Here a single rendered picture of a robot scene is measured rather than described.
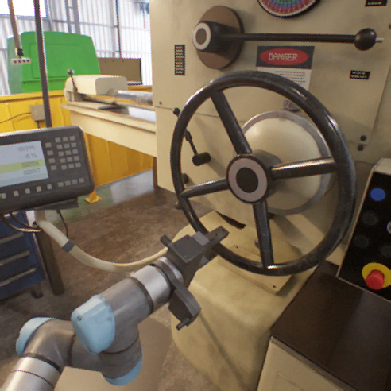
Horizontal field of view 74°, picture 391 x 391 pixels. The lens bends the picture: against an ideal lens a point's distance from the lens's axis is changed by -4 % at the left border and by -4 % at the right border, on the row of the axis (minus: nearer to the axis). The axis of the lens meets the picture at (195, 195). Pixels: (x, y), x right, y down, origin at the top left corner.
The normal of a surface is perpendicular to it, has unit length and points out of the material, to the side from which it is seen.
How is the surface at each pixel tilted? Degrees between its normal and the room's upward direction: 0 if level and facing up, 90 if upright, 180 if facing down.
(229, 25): 90
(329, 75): 90
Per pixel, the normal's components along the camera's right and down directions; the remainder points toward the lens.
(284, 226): -0.67, 0.32
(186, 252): 0.26, -0.75
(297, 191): -0.26, 0.61
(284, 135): -0.51, -0.14
